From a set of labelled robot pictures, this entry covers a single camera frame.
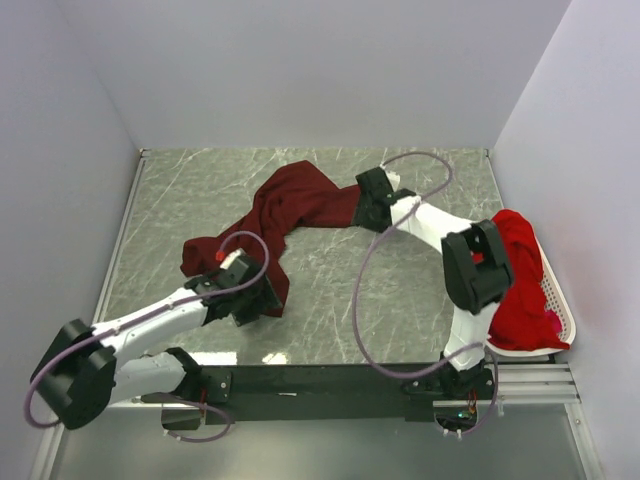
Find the white perforated laundry basket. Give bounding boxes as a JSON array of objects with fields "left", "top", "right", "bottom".
[{"left": 487, "top": 253, "right": 577, "bottom": 361}]

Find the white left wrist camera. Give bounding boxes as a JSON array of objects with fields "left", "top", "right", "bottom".
[{"left": 219, "top": 248, "right": 246, "bottom": 270}]

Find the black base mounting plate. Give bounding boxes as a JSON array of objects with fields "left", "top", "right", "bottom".
[{"left": 139, "top": 363, "right": 497, "bottom": 426}]

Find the pink garment in basket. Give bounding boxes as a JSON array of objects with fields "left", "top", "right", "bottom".
[{"left": 544, "top": 310, "right": 563, "bottom": 334}]

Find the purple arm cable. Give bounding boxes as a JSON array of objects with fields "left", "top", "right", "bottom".
[
  {"left": 23, "top": 230, "right": 274, "bottom": 444},
  {"left": 352, "top": 149, "right": 502, "bottom": 442}
]

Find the bright red t shirt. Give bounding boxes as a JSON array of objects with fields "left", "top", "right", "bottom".
[{"left": 489, "top": 209, "right": 569, "bottom": 350}]

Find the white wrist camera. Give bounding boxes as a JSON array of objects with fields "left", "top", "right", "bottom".
[
  {"left": 383, "top": 168, "right": 401, "bottom": 190},
  {"left": 219, "top": 248, "right": 246, "bottom": 270}
]

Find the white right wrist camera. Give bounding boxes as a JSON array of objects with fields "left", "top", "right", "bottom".
[{"left": 383, "top": 168, "right": 401, "bottom": 190}]

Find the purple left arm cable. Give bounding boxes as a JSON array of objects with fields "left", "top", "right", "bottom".
[{"left": 23, "top": 230, "right": 274, "bottom": 444}]

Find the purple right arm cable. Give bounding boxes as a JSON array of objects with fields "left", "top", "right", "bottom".
[{"left": 352, "top": 149, "right": 502, "bottom": 442}]

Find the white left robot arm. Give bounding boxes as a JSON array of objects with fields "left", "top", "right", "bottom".
[{"left": 31, "top": 250, "right": 282, "bottom": 430}]

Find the dark red t shirt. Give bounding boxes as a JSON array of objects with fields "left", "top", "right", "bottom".
[{"left": 181, "top": 160, "right": 360, "bottom": 303}]

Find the aluminium frame rail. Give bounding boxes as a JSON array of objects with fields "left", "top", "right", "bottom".
[{"left": 32, "top": 363, "right": 601, "bottom": 479}]

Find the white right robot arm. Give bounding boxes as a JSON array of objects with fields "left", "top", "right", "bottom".
[{"left": 353, "top": 167, "right": 515, "bottom": 399}]

